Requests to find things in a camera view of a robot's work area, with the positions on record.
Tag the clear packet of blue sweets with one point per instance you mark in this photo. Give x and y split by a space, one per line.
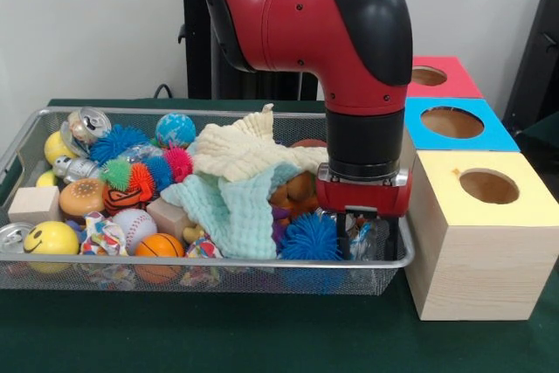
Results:
366 239

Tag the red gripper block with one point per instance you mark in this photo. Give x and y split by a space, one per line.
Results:
362 196

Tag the dark green side table cloth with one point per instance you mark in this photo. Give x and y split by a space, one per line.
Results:
539 146

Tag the cream waffle cloth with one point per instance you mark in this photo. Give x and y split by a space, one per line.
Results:
244 146

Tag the wooden box with three holes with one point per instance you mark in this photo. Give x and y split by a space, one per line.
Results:
480 259

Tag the yellow smiley ball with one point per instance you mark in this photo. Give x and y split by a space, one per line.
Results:
50 237

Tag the blue green globe ball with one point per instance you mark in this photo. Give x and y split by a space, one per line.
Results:
174 128

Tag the small white baseball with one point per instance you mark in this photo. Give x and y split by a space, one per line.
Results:
133 226

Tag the plain wooden cube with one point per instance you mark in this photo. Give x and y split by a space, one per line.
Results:
32 205

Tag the toy hamburger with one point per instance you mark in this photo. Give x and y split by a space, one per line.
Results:
80 196

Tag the mint waffle cloth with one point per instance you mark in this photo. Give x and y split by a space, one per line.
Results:
244 224

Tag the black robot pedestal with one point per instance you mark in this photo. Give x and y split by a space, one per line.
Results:
196 63

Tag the small orange basketball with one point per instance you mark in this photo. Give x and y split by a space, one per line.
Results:
159 245

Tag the blue spiky rubber ball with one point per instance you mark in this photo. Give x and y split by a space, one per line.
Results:
118 141

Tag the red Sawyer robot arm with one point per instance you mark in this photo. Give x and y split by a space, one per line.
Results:
314 28

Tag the blue furry monster toy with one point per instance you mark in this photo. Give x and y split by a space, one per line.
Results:
308 237

